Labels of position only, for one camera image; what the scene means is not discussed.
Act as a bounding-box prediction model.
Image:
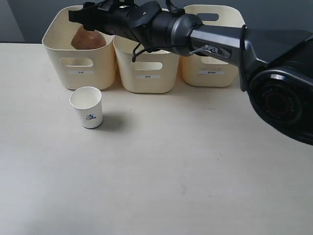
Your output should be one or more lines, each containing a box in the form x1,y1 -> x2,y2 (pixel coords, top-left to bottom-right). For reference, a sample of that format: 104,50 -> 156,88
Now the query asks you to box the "left cream plastic bin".
42,5 -> 117,90

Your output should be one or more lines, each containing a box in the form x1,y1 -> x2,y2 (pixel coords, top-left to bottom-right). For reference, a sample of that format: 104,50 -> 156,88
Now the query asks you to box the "white paper cup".
69,87 -> 104,129

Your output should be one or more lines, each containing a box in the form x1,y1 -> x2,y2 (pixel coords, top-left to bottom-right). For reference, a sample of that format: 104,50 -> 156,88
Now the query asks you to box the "brown wooden cup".
71,26 -> 107,50

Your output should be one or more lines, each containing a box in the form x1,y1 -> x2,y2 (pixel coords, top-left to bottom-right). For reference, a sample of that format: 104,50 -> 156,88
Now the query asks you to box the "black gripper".
68,0 -> 162,48

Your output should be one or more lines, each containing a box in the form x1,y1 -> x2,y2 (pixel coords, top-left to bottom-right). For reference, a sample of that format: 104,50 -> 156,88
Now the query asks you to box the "right cream plastic bin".
180,4 -> 245,88

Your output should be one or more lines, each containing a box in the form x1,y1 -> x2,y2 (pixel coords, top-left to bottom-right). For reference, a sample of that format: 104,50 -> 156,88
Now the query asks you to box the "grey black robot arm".
68,0 -> 313,145

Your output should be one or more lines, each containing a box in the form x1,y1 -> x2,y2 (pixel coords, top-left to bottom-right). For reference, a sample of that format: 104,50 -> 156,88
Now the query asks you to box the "middle cream plastic bin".
113,36 -> 179,94

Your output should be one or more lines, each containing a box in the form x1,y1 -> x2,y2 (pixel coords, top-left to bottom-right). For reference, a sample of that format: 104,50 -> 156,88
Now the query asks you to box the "cream plastic bin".
180,4 -> 245,88
113,36 -> 179,94
42,5 -> 117,90

